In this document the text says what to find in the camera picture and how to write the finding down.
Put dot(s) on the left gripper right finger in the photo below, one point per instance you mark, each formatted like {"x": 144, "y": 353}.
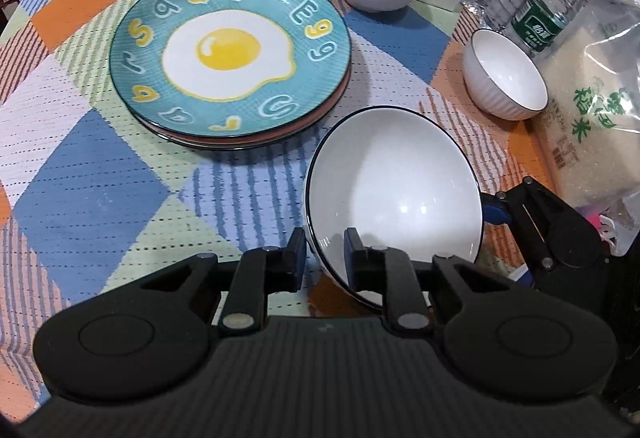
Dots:
{"x": 390, "y": 273}

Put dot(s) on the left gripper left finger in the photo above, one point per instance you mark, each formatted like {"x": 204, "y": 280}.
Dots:
{"x": 259, "y": 273}

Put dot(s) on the pink rabbit carrot plate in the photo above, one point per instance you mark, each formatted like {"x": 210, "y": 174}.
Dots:
{"x": 296, "y": 126}

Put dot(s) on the teal fried egg plate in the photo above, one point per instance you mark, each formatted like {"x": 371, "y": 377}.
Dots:
{"x": 228, "y": 68}

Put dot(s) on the white sun plate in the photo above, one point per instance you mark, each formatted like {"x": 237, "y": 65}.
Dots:
{"x": 211, "y": 143}

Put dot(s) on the clear rice bag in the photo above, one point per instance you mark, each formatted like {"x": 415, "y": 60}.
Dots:
{"x": 590, "y": 130}

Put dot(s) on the colourful checked tablecloth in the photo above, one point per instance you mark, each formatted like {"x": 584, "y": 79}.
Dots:
{"x": 91, "y": 200}

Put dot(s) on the green label water bottle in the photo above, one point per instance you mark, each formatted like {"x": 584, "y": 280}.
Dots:
{"x": 538, "y": 22}

